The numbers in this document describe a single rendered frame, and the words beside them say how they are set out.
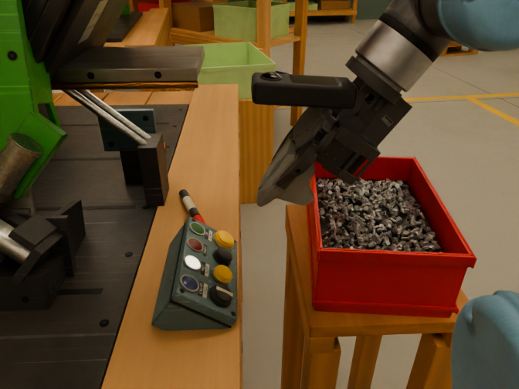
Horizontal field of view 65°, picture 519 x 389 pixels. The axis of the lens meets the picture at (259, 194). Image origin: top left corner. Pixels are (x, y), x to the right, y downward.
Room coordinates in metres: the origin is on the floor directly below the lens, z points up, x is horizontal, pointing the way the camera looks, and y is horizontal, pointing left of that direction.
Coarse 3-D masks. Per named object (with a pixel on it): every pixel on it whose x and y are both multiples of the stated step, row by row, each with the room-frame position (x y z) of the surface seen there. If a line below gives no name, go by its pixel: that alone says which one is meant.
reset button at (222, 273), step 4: (216, 268) 0.38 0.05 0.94; (220, 268) 0.38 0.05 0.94; (224, 268) 0.38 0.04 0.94; (228, 268) 0.39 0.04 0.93; (216, 272) 0.37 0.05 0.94; (220, 272) 0.37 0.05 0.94; (224, 272) 0.37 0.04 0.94; (228, 272) 0.38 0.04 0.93; (216, 276) 0.37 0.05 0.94; (220, 276) 0.37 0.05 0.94; (224, 276) 0.37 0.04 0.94; (228, 276) 0.37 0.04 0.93; (220, 280) 0.37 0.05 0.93; (224, 280) 0.37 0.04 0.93; (228, 280) 0.37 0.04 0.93
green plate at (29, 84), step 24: (0, 0) 0.48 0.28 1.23; (0, 24) 0.47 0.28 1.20; (24, 24) 0.48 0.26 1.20; (0, 48) 0.47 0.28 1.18; (24, 48) 0.47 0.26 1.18; (0, 72) 0.46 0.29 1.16; (24, 72) 0.46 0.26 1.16; (0, 96) 0.45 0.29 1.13; (24, 96) 0.45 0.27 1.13; (48, 96) 0.52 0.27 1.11; (0, 120) 0.44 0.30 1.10; (0, 144) 0.44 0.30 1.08
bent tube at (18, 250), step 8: (0, 224) 0.39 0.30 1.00; (0, 232) 0.38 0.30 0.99; (8, 232) 0.39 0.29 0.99; (0, 240) 0.38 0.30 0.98; (8, 240) 0.38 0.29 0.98; (0, 248) 0.37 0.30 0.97; (8, 248) 0.37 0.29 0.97; (16, 248) 0.38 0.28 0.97; (24, 248) 0.38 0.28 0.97; (8, 256) 0.38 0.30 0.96; (16, 256) 0.37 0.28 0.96; (24, 256) 0.37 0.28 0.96
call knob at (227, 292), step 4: (220, 284) 0.35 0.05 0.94; (212, 288) 0.35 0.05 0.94; (216, 288) 0.34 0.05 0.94; (220, 288) 0.34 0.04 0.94; (224, 288) 0.35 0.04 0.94; (228, 288) 0.35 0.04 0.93; (212, 292) 0.34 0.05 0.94; (216, 292) 0.34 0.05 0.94; (220, 292) 0.34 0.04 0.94; (224, 292) 0.34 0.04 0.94; (228, 292) 0.34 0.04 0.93; (212, 296) 0.34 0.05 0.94; (216, 296) 0.33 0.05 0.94; (220, 296) 0.33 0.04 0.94; (224, 296) 0.34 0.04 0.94; (228, 296) 0.34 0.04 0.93; (216, 300) 0.33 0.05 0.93; (220, 300) 0.33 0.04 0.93; (224, 300) 0.33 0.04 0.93; (228, 300) 0.33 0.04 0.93; (224, 304) 0.33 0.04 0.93
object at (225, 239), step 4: (216, 232) 0.45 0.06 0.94; (220, 232) 0.45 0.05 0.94; (224, 232) 0.45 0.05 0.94; (228, 232) 0.46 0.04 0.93; (216, 236) 0.44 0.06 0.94; (220, 236) 0.44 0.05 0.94; (224, 236) 0.45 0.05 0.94; (228, 236) 0.45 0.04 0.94; (216, 240) 0.44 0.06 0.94; (220, 240) 0.44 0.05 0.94; (224, 240) 0.44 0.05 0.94; (228, 240) 0.44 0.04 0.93; (232, 240) 0.45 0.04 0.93; (220, 244) 0.43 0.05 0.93; (224, 244) 0.43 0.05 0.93; (228, 244) 0.44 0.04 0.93; (232, 244) 0.44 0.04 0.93; (228, 248) 0.44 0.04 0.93
